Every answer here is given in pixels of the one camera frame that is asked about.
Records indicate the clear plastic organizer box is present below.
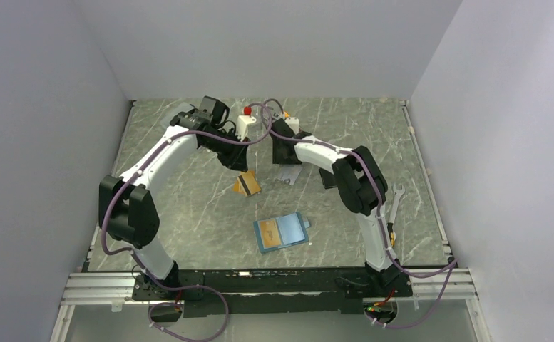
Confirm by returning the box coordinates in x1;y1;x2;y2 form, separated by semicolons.
160;103;195;129

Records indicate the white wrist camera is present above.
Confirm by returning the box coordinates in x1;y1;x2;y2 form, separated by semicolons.
235;106;258;141
284;116;300;135

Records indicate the silver open-end wrench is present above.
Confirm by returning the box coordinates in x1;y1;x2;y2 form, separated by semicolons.
388;184;406;224

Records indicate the single orange credit card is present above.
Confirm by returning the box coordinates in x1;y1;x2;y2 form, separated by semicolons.
256;219;282;250

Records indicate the yellow black small tool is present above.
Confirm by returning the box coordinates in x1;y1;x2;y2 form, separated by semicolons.
386;222;396;247

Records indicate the silver grey card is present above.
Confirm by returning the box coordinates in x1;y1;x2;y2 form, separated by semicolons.
277;165;303;186

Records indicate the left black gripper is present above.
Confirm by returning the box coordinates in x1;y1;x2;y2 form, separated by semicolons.
203;128;251;173

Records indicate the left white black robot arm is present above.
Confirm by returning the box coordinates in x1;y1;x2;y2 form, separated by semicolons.
98;96;258;299

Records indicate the orange credit cards stack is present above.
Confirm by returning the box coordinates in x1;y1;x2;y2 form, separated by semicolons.
233;170;262;197

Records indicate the black card case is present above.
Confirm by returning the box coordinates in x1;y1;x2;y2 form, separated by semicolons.
319;168;337;190

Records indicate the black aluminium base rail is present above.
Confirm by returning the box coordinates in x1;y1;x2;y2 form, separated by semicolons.
61;266;478;318

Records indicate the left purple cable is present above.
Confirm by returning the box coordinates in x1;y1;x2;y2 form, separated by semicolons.
98;103;274;342

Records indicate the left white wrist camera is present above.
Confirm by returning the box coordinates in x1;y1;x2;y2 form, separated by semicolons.
235;106;258;141

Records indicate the blue card holder wallet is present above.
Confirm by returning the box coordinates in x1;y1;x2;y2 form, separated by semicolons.
253;212;311;254

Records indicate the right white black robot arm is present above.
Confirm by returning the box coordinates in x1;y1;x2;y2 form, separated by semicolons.
270;119;401;296

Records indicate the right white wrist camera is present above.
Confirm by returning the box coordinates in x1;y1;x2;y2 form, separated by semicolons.
284;116;300;135

